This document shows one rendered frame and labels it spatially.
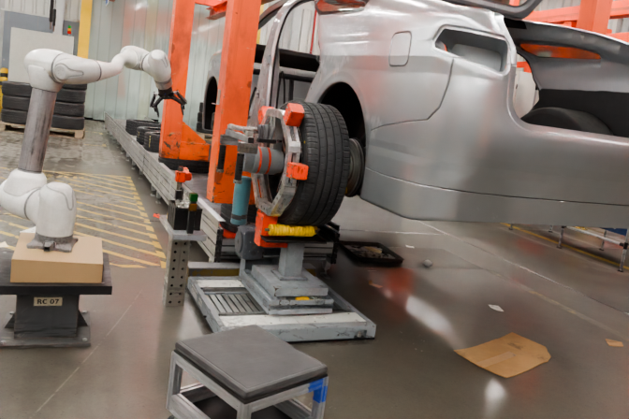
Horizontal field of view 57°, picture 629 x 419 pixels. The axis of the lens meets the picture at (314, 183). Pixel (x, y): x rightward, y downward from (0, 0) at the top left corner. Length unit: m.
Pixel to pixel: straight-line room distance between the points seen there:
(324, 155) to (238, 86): 0.86
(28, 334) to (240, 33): 1.89
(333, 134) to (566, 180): 1.08
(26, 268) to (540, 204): 2.16
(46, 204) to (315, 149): 1.22
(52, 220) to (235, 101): 1.27
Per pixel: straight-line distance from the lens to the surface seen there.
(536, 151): 2.50
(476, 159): 2.40
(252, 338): 2.11
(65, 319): 2.83
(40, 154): 2.86
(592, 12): 4.98
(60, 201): 2.71
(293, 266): 3.17
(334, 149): 2.83
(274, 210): 2.94
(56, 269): 2.66
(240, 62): 3.43
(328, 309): 3.14
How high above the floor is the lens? 1.18
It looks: 8 degrees down
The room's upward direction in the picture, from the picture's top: 8 degrees clockwise
